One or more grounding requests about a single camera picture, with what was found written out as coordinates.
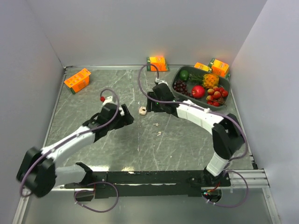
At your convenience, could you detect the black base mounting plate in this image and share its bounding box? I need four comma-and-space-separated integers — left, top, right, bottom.
64, 170, 231, 199

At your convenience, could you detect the orange juice carton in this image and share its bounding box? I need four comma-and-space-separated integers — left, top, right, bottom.
146, 57, 170, 71
64, 68, 91, 94
208, 58, 230, 78

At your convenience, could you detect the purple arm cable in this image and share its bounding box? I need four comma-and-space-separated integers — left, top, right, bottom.
138, 63, 248, 161
19, 88, 120, 197

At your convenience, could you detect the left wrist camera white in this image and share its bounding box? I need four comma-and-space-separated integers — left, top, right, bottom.
100, 96, 117, 106

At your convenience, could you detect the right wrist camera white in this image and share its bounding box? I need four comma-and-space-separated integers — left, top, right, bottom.
155, 77, 168, 85

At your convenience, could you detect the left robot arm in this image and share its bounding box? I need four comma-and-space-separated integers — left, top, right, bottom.
16, 103, 134, 198

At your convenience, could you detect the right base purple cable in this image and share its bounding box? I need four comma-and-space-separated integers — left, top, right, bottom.
202, 170, 249, 208

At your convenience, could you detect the orange juice carton right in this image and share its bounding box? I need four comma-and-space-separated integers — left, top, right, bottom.
208, 58, 230, 78

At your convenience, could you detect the orange juice carton left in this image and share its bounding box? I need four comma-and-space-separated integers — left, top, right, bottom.
64, 68, 91, 94

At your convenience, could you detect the orange carton behind tray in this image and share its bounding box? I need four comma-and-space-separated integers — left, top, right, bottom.
194, 63, 212, 73

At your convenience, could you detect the green lime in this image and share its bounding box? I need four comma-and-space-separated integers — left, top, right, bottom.
179, 70, 189, 82

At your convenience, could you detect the small pineapple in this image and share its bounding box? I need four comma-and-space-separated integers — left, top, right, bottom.
189, 73, 220, 89

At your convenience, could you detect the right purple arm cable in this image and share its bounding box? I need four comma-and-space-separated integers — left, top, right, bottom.
138, 63, 248, 161

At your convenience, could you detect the orange juice carton middle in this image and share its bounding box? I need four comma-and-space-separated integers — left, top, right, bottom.
146, 57, 170, 71

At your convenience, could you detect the dark grape bunch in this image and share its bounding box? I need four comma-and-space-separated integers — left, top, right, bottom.
173, 80, 193, 98

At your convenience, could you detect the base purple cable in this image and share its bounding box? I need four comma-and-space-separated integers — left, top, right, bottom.
74, 182, 119, 213
202, 170, 249, 208

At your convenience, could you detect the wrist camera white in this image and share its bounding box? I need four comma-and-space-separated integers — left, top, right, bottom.
100, 96, 117, 106
155, 77, 168, 85

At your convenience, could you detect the pink earbud charging case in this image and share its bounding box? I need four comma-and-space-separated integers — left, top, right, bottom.
138, 106, 147, 116

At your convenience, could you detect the red apple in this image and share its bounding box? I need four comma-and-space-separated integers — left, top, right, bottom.
191, 85, 205, 98

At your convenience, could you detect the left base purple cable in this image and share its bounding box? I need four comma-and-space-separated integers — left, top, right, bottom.
74, 182, 119, 213

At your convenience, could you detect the dark grey fruit tray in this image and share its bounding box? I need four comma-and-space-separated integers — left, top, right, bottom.
169, 66, 231, 111

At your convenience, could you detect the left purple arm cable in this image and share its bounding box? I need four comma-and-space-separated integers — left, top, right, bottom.
19, 88, 120, 197

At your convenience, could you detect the red lychee bunch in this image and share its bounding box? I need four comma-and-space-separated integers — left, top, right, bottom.
206, 86, 229, 107

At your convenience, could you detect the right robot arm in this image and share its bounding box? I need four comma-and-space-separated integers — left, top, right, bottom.
148, 83, 246, 186

